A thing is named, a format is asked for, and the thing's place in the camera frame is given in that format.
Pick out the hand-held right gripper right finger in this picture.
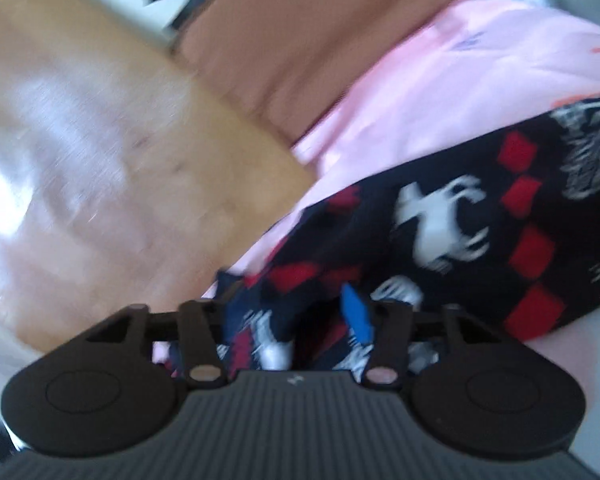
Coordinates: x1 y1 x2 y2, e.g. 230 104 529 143
341 282 502 387

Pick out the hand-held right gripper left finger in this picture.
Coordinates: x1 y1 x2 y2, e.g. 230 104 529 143
86 300 227 390

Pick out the navy reindeer pattern sweater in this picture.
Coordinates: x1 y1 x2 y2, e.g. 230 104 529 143
172 92 600 377

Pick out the brown dotted cushion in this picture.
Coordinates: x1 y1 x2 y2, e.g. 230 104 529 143
172 0 462 147

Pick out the pink deer print blanket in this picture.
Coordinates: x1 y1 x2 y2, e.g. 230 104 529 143
152 0 600 480

